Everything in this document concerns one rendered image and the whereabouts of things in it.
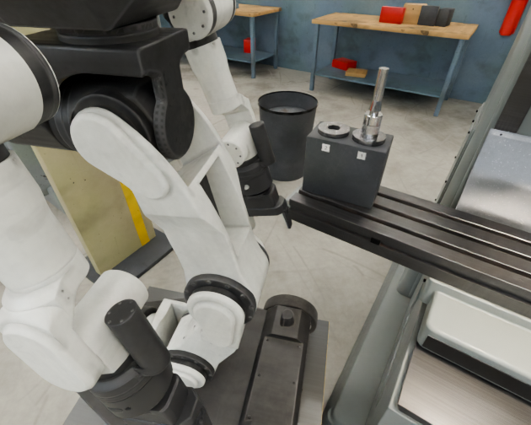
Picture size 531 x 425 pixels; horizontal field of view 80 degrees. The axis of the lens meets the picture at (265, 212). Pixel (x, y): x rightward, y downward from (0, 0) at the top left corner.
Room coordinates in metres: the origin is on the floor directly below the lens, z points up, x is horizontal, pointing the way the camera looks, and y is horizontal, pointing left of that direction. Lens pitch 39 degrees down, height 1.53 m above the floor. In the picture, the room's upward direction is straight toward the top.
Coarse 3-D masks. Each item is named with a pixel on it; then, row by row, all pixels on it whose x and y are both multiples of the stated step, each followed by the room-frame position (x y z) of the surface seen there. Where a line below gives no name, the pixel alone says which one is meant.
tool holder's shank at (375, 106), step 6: (378, 72) 0.80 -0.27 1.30; (384, 72) 0.80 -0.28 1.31; (378, 78) 0.80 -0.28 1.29; (384, 78) 0.80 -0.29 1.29; (378, 84) 0.80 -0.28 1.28; (384, 84) 0.80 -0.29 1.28; (378, 90) 0.80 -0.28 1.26; (378, 96) 0.80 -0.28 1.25; (372, 102) 0.80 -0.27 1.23; (378, 102) 0.80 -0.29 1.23; (372, 108) 0.80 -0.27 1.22; (378, 108) 0.79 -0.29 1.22; (372, 114) 0.80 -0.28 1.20
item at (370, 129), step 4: (364, 120) 0.80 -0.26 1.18; (368, 120) 0.79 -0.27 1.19; (380, 120) 0.79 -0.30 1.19; (364, 124) 0.80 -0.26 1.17; (368, 124) 0.79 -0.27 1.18; (372, 124) 0.79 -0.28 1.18; (376, 124) 0.78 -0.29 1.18; (380, 124) 0.79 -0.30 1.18; (364, 128) 0.80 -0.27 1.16; (368, 128) 0.79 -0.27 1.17; (372, 128) 0.79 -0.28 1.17; (376, 128) 0.79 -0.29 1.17; (364, 132) 0.79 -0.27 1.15; (368, 132) 0.79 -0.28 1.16; (372, 132) 0.78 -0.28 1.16; (376, 132) 0.79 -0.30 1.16; (364, 136) 0.79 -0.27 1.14; (368, 136) 0.79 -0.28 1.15; (372, 136) 0.78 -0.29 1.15; (376, 136) 0.79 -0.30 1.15
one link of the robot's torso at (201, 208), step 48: (96, 144) 0.36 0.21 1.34; (144, 144) 0.36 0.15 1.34; (192, 144) 0.50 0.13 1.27; (144, 192) 0.35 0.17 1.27; (192, 192) 0.36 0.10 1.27; (240, 192) 0.47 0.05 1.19; (192, 240) 0.38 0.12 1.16; (240, 240) 0.42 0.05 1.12; (192, 288) 0.37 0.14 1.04; (240, 288) 0.35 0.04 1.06
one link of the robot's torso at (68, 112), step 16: (80, 80) 0.43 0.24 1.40; (96, 80) 0.43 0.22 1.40; (112, 80) 0.43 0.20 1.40; (128, 80) 0.43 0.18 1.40; (144, 80) 0.43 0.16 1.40; (64, 96) 0.42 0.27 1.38; (80, 96) 0.41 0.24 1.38; (96, 96) 0.39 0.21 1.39; (112, 96) 0.39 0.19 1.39; (128, 96) 0.40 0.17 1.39; (144, 96) 0.41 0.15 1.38; (64, 112) 0.41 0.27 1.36; (112, 112) 0.38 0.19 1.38; (128, 112) 0.38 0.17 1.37; (144, 112) 0.39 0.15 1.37; (64, 128) 0.40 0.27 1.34; (144, 128) 0.38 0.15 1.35
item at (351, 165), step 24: (312, 144) 0.82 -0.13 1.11; (336, 144) 0.79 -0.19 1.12; (360, 144) 0.77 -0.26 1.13; (384, 144) 0.77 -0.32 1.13; (312, 168) 0.81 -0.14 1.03; (336, 168) 0.78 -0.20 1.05; (360, 168) 0.75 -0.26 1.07; (384, 168) 0.82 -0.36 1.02; (312, 192) 0.81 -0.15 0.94; (336, 192) 0.78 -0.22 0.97; (360, 192) 0.75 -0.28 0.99
